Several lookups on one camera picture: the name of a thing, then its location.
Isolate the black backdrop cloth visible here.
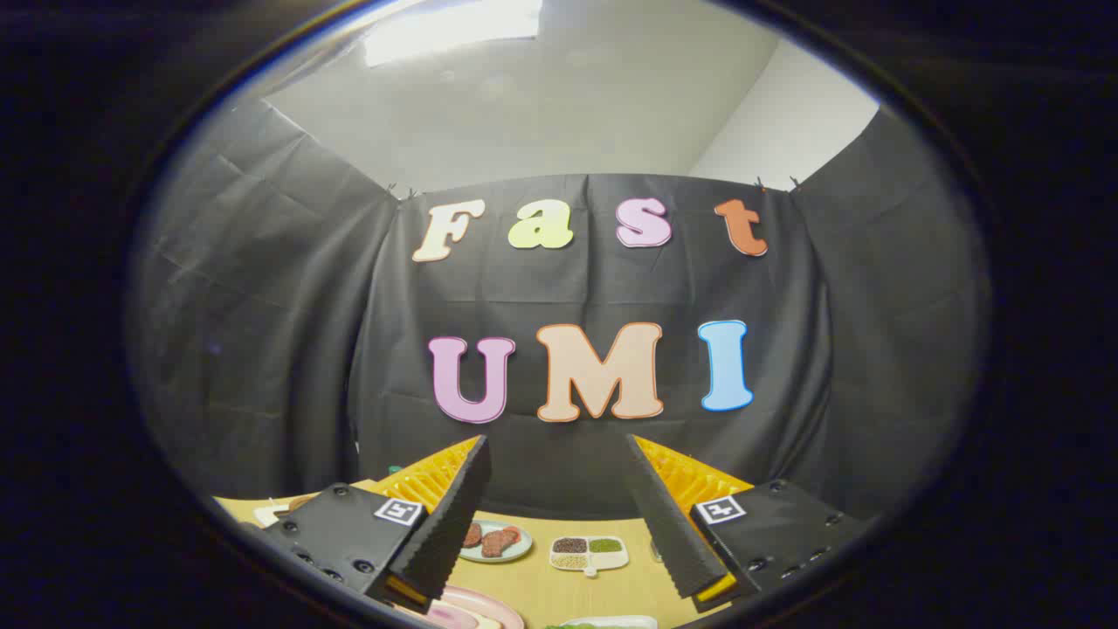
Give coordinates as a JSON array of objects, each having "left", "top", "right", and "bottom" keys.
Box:
[{"left": 127, "top": 96, "right": 992, "bottom": 523}]

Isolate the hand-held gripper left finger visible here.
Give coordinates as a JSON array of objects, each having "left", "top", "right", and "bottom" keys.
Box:
[{"left": 260, "top": 434, "right": 493, "bottom": 612}]

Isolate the white divided grain dish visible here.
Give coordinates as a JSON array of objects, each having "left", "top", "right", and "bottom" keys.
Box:
[{"left": 549, "top": 536, "right": 630, "bottom": 579}]

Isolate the white plate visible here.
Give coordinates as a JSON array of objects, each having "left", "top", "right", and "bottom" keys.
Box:
[{"left": 559, "top": 614, "right": 659, "bottom": 629}]

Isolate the ceiling light panel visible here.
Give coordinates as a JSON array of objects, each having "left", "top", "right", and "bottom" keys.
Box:
[{"left": 363, "top": 0, "right": 544, "bottom": 68}]

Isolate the pale blue oval plate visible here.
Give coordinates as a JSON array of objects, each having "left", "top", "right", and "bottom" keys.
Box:
[{"left": 459, "top": 521, "right": 534, "bottom": 563}]

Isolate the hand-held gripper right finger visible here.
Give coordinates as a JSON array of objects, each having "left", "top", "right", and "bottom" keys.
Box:
[{"left": 625, "top": 433, "right": 876, "bottom": 614}]

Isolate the pink ham slice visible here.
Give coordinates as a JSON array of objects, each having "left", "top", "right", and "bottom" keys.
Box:
[{"left": 426, "top": 603, "right": 481, "bottom": 629}]

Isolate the pink round plate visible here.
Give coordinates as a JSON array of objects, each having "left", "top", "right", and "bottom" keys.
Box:
[{"left": 397, "top": 584, "right": 526, "bottom": 629}]

